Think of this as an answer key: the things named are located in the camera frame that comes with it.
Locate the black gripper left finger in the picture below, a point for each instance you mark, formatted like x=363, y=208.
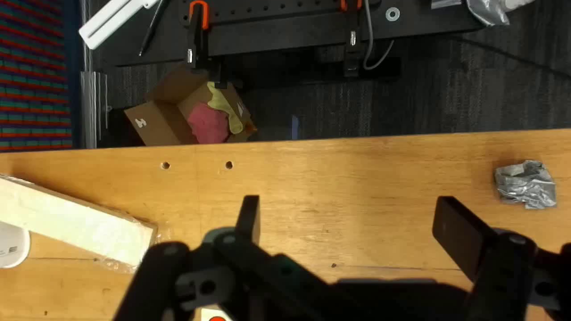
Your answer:
x=251, y=219

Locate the black perforated breadboard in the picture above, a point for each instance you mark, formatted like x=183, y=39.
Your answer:
x=287, y=26

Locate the pink round item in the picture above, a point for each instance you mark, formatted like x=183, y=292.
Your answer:
x=208, y=124

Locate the open small cardboard box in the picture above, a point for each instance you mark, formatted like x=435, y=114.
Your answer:
x=158, y=121

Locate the grey metal post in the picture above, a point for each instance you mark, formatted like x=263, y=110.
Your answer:
x=92, y=108

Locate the white plastic bar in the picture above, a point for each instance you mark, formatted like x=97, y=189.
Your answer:
x=114, y=23

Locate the crumpled grey white wrap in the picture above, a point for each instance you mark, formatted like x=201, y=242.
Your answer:
x=488, y=10

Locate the white wooden plank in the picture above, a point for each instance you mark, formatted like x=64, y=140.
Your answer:
x=73, y=219

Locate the yellow green soft item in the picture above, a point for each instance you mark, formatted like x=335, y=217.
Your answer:
x=224, y=99

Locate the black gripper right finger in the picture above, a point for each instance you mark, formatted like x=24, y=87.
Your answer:
x=465, y=231

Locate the crumpled grey foil ball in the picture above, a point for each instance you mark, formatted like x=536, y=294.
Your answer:
x=528, y=183

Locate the red blue striped fabric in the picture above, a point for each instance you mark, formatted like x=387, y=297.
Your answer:
x=33, y=76

